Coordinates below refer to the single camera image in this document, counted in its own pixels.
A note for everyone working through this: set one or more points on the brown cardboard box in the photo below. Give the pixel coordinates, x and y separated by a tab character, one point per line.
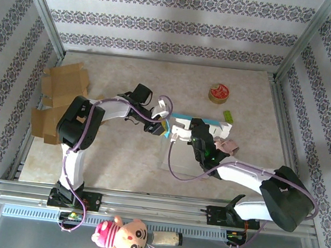
64	84

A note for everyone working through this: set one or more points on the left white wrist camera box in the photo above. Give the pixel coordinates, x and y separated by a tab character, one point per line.
159	111

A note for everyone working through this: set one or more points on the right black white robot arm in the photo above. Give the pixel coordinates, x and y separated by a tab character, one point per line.
288	202

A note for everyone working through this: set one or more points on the green toy brick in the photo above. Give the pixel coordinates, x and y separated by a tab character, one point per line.
228	116

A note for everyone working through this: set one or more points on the aluminium frame post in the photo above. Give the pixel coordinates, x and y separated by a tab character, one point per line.
43	9
303	41

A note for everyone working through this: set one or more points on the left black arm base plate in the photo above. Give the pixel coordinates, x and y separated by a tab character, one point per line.
92	201

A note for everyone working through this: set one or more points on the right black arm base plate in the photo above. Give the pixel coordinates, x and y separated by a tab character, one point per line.
214	216

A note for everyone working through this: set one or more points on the small circuit board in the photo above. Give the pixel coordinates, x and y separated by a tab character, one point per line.
72	216
234	236

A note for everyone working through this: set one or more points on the white and blue paper box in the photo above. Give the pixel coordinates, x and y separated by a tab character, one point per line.
179	159

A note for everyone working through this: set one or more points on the aluminium front mounting rail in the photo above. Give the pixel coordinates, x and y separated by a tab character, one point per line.
155	207

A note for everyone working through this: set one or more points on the small pink plush toy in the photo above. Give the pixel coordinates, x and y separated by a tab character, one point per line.
229	147

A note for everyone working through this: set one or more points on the small beige cylinder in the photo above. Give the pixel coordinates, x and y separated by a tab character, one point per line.
165	239

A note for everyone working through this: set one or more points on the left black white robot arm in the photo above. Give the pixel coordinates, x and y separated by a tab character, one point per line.
77	125

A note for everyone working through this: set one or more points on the plush doll with pink stripes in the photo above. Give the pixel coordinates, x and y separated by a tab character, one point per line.
127	237

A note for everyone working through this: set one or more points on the round red gold tin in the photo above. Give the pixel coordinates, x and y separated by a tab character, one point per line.
219	92

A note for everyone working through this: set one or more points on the aluminium side rail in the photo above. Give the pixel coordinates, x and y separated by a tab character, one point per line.
21	157
281	108

